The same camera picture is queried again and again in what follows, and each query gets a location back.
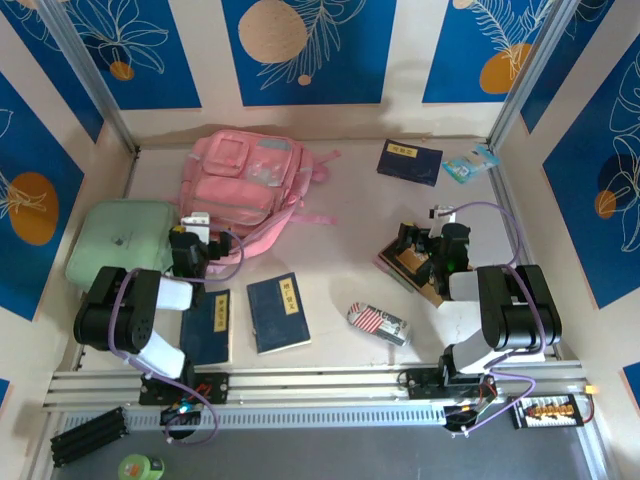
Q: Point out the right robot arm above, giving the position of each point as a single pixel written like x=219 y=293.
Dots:
x=520 y=310

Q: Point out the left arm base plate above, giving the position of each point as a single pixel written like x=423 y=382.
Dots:
x=215 y=387

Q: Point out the black ribbed block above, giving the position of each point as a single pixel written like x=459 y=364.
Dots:
x=87 y=437

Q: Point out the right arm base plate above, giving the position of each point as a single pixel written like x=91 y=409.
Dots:
x=420 y=382

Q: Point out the aluminium mounting rail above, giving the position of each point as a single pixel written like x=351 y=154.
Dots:
x=310 y=382

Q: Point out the navy book with star print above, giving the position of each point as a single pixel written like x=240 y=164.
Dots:
x=410 y=162

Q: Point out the black power distribution board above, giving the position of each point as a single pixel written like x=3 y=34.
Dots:
x=547 y=412

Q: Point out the flag print pencil case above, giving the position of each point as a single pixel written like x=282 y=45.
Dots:
x=377 y=322

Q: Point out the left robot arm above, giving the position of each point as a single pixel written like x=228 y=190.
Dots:
x=115 y=310

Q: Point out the aluminium frame post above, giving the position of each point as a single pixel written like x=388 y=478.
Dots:
x=90 y=75
x=535 y=75

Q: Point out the brown gold spell manual book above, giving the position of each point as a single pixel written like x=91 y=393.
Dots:
x=395 y=266

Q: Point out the wide blue yellow-label book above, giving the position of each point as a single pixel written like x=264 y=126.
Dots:
x=277 y=315

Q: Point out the mint green zip case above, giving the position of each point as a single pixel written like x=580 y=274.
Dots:
x=120 y=240

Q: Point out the green tape roll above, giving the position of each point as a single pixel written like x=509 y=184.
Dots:
x=140 y=467

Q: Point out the yellow power connector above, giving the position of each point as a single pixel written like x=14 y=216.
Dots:
x=592 y=390

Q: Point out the pink backpack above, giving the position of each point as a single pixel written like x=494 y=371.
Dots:
x=230 y=200

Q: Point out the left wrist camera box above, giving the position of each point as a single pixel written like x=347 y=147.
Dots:
x=197 y=222

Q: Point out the small circuit board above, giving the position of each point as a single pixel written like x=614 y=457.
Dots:
x=182 y=412
x=462 y=417

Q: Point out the narrow blue yellow-label book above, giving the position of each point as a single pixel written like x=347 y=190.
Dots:
x=207 y=332

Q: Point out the blue white tissue pack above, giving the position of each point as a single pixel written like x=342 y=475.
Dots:
x=470 y=165

